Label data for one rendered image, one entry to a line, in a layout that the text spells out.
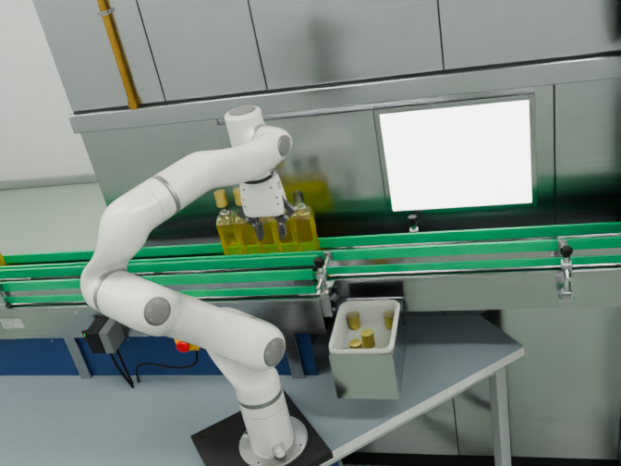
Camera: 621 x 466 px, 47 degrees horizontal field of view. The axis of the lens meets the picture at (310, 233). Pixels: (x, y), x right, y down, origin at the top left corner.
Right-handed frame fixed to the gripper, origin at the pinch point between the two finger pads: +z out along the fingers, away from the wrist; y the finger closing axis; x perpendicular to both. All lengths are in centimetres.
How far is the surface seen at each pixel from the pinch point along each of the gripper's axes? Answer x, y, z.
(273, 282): -16.6, 9.0, 26.2
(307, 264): -23.7, 0.4, 25.3
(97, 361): -16, 76, 55
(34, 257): -33, 97, 24
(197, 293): -16.3, 33.4, 28.9
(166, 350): -17, 50, 51
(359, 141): -42.0, -16.9, -3.9
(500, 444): -27, -50, 101
